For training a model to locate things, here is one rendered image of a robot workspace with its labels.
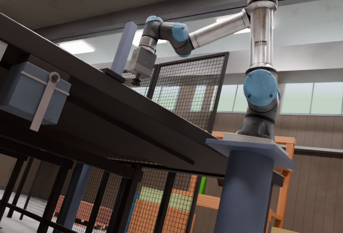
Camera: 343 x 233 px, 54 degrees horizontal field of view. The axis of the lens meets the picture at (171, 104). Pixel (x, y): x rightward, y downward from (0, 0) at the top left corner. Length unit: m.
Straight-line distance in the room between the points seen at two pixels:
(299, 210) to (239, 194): 7.02
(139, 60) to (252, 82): 0.48
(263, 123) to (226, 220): 0.38
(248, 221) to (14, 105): 0.82
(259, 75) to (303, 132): 7.45
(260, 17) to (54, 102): 0.83
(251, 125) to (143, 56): 0.52
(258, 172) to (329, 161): 7.08
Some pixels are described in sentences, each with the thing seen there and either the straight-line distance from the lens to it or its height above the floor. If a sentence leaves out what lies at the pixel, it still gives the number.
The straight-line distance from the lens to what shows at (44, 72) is 0.94.
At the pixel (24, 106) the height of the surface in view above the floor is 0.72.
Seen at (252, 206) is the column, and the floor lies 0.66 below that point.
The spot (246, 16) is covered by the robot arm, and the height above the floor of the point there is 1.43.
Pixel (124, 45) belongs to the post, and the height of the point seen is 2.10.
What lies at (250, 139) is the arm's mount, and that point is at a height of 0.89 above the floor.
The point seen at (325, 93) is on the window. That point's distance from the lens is 8.89.
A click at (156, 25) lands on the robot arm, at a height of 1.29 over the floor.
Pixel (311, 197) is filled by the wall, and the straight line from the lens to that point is 8.23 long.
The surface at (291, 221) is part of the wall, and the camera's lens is 8.27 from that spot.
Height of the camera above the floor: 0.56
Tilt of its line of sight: 18 degrees up
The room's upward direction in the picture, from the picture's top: 15 degrees clockwise
